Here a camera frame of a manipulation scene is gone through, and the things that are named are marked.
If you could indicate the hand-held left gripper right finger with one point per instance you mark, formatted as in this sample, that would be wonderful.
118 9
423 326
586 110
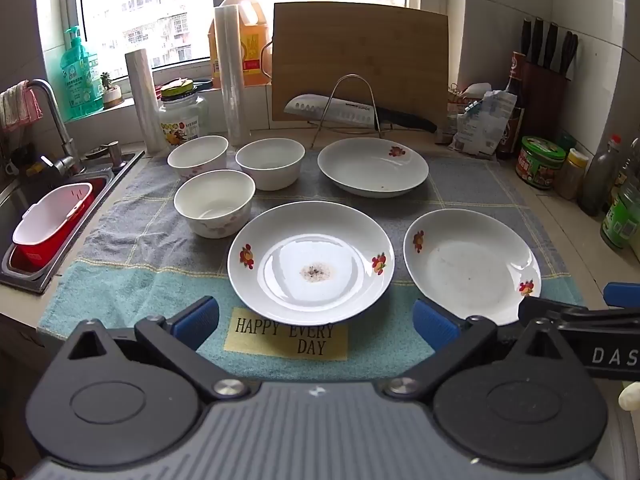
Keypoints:
435 322

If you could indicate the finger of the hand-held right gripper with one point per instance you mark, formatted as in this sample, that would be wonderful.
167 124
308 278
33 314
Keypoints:
622 294
540 308

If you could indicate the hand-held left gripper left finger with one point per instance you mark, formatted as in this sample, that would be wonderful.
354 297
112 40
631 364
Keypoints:
197 317

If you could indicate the white floral bowl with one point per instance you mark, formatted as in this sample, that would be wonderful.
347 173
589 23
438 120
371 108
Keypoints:
215 195
270 160
197 152

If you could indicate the white fruit-print plate with stain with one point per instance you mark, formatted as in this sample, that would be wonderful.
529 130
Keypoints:
310 240

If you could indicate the person's right hand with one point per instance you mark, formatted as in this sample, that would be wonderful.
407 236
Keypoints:
631 397

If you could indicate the green-labelled glass jar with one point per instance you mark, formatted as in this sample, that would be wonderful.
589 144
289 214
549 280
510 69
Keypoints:
622 220

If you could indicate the grey and teal checked towel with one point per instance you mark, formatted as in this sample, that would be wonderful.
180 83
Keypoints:
150 240

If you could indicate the red-capped dark glass bottle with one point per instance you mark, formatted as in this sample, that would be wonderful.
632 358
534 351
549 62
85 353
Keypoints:
597 180

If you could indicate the yellow-lidded spice jar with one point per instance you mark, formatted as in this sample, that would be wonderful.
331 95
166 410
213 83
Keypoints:
570 175

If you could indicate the green-lidded sauce jar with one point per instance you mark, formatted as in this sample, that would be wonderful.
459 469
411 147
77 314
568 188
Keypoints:
540 160

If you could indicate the small green-capped jar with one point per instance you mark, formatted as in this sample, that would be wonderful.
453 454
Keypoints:
565 140

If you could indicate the red plastic basin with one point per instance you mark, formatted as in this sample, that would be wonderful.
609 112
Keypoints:
30 260

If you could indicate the white plastic strainer basket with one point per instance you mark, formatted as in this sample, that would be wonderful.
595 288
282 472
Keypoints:
50 215

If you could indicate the steel sink knob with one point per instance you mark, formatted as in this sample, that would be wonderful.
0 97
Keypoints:
112 155

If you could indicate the white plastic seasoning bag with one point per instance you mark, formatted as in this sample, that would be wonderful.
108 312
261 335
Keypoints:
480 125

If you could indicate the glass jar with yellow-green lid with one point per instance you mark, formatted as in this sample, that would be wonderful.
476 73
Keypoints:
180 120

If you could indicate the dark red knife block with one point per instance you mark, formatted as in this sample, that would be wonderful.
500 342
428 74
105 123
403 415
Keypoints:
545 100

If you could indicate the red and white packet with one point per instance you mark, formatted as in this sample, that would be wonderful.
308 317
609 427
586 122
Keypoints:
457 110

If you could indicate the steel sink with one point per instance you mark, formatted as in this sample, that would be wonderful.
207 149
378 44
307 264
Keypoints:
7 210

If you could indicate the short cling film roll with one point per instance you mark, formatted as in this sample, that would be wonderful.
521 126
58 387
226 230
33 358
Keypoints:
142 100

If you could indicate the dark soy sauce bottle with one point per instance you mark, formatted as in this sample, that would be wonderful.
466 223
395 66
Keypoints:
517 80

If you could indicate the black binder clip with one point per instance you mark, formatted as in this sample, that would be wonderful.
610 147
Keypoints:
453 89

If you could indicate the teal round lid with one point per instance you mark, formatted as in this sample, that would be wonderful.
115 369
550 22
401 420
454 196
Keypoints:
202 81

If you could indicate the small potted plant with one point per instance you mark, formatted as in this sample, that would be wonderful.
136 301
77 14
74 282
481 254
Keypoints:
111 94

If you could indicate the tall cling film roll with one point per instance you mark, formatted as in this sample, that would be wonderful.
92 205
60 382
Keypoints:
232 75

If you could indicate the steel faucet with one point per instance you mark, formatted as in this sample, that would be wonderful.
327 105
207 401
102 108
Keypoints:
55 110

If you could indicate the green dish soap bottle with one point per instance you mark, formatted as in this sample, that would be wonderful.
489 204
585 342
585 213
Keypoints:
80 80

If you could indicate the pink dishcloth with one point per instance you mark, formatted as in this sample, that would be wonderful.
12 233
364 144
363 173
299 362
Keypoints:
20 107

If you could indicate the bamboo cutting board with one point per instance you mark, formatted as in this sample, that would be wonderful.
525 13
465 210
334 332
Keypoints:
360 50

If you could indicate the window with white frame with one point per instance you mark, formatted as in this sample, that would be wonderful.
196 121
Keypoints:
150 10

